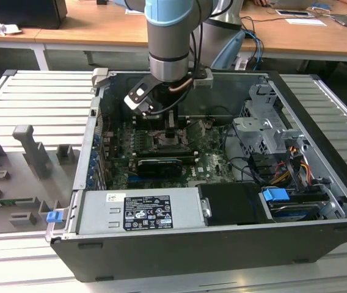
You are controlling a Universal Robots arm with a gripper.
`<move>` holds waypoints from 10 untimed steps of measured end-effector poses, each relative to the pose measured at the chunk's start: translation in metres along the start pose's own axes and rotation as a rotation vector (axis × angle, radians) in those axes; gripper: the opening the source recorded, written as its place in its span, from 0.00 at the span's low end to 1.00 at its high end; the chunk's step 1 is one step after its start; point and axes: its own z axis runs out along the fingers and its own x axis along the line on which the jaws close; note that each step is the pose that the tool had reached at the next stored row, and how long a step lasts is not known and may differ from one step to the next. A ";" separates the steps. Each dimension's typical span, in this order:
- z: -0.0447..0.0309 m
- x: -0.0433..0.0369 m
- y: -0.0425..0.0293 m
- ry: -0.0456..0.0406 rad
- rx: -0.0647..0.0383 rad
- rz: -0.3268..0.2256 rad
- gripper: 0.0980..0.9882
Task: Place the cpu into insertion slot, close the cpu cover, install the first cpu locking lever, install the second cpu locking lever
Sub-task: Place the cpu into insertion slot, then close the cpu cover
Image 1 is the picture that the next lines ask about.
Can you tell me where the wooden desk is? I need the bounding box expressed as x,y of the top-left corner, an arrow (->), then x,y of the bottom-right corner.
0,0 -> 150,71
239,0 -> 347,73

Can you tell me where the grey laptop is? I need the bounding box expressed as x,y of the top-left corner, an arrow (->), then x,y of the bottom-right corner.
266,0 -> 315,10

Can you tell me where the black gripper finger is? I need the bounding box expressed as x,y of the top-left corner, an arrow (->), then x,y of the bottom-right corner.
165,110 -> 180,139

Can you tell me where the black graphics card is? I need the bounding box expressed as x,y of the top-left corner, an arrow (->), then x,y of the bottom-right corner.
136,156 -> 184,180

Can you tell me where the pale blue teach pendant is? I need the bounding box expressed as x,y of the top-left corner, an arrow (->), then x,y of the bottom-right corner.
210,30 -> 247,70

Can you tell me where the hard disk in blue carrier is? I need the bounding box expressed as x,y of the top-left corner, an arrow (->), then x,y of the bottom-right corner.
260,187 -> 330,223

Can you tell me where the yellow power wire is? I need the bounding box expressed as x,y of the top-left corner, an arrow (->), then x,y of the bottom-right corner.
269,161 -> 311,186

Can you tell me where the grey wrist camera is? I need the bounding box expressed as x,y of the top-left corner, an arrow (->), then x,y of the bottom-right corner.
192,68 -> 214,90

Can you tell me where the green RAM stick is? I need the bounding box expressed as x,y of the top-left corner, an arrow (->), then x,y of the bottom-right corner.
0,198 -> 35,209

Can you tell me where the white rimmed wrist camera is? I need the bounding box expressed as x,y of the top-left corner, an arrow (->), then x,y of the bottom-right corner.
123,74 -> 156,116

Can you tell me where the metal socket cover frame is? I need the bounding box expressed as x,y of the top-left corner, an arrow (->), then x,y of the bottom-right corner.
188,119 -> 207,144

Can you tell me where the black open PC case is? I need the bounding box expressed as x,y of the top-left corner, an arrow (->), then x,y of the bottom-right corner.
49,68 -> 347,283

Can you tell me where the blue plastic case latch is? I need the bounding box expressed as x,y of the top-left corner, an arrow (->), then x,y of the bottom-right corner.
46,210 -> 62,224

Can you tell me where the copper coloured cable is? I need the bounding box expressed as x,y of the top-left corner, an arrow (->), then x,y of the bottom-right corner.
167,78 -> 194,93

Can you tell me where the white printed paper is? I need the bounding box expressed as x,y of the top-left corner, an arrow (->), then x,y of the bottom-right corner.
124,7 -> 147,16

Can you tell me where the silver topped CPU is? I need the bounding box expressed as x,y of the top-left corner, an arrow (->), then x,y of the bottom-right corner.
155,133 -> 184,148

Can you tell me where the white framed tablet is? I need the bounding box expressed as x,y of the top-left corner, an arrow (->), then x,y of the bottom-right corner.
276,9 -> 314,18

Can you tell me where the small white plug box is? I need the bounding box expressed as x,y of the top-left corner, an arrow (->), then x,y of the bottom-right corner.
233,57 -> 250,71

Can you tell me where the black plastic shroud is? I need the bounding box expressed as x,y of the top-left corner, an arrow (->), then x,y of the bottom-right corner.
197,180 -> 274,227

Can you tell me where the black computer box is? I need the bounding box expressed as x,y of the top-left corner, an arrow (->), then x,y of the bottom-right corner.
0,0 -> 68,31

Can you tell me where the crumpled white paper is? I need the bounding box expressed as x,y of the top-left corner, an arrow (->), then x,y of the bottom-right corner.
0,16 -> 22,37

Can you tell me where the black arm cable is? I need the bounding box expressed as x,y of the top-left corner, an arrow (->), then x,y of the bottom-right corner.
188,18 -> 208,81

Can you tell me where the grey case corner latch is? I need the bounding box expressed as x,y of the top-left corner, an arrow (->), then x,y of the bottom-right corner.
90,67 -> 111,90

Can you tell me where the CPU socket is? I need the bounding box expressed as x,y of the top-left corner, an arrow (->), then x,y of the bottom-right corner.
150,129 -> 191,153

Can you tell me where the perforated metal drive cage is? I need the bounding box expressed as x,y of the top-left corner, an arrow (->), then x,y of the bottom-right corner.
232,82 -> 310,159

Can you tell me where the silver power supply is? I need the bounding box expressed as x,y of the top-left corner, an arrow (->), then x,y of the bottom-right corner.
75,186 -> 208,236

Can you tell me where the white paper sheet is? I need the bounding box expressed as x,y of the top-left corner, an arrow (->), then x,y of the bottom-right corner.
284,18 -> 327,27

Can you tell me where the grey parts rack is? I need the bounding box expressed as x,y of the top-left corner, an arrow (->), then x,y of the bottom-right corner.
0,123 -> 82,236

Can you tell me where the green motherboard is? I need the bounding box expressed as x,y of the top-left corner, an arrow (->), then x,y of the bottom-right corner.
100,117 -> 240,190

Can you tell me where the black cable connector block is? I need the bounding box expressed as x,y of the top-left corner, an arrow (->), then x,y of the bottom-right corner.
249,153 -> 277,178

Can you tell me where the blue cable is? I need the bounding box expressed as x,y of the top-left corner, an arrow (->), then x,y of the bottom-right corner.
242,29 -> 265,71

